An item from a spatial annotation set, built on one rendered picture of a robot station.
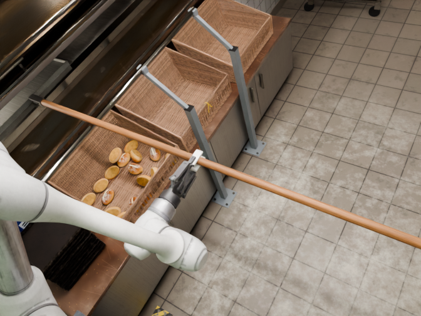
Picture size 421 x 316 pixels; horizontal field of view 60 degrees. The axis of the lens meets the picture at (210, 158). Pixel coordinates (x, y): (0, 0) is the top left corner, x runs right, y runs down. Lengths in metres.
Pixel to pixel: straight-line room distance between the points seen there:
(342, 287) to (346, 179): 0.74
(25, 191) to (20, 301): 0.53
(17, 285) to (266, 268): 1.53
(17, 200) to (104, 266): 1.22
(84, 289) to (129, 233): 1.04
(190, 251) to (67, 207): 0.39
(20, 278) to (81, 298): 0.80
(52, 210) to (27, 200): 0.08
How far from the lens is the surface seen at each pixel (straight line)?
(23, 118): 1.99
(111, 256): 2.03
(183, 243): 1.12
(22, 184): 0.87
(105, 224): 1.02
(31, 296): 1.32
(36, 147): 2.06
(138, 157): 2.22
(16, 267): 1.23
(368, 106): 3.07
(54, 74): 2.09
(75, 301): 2.05
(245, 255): 2.43
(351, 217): 1.20
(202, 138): 2.05
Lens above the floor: 2.26
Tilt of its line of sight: 52 degrees down
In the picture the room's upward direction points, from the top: 22 degrees counter-clockwise
